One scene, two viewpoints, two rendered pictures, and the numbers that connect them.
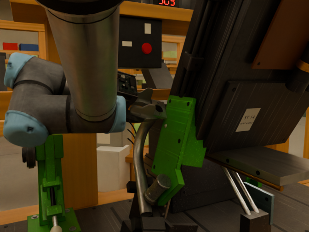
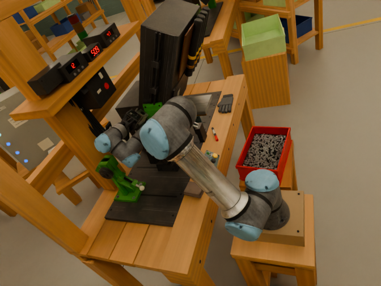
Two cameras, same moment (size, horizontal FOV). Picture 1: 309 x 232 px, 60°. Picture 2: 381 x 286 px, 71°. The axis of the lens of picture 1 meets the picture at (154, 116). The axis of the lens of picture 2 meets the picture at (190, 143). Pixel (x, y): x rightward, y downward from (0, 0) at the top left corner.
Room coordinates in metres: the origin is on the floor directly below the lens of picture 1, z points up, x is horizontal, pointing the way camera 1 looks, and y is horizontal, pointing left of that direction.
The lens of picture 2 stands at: (-0.45, 0.50, 1.92)
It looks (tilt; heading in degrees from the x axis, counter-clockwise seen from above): 38 degrees down; 329
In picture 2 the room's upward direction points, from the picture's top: 24 degrees counter-clockwise
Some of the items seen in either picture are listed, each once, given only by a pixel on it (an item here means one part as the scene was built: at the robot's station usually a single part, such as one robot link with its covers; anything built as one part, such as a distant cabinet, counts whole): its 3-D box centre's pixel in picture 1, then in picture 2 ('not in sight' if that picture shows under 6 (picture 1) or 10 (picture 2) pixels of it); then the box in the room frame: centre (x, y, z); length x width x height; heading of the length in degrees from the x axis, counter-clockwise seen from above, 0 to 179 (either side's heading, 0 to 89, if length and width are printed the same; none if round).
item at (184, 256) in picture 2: not in sight; (216, 151); (0.50, -0.23, 0.82); 1.50 x 0.14 x 0.15; 116
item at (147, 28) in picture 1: (130, 44); (93, 88); (0.89, 0.08, 1.42); 0.17 x 0.12 x 0.15; 116
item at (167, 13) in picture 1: (154, 20); (87, 62); (0.99, 0.00, 1.52); 0.90 x 0.25 x 0.04; 116
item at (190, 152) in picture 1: (183, 136); (159, 117); (0.67, -0.07, 1.17); 0.13 x 0.12 x 0.20; 116
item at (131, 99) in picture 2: (196, 148); (149, 114); (0.93, -0.15, 1.07); 0.30 x 0.18 x 0.34; 116
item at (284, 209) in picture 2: not in sight; (268, 206); (-0.03, 0.03, 0.97); 0.15 x 0.15 x 0.10
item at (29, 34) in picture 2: not in sight; (28, 45); (10.69, -1.84, 0.37); 1.20 x 0.81 x 0.74; 122
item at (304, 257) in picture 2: not in sight; (273, 225); (-0.03, 0.03, 0.83); 0.32 x 0.32 x 0.04; 26
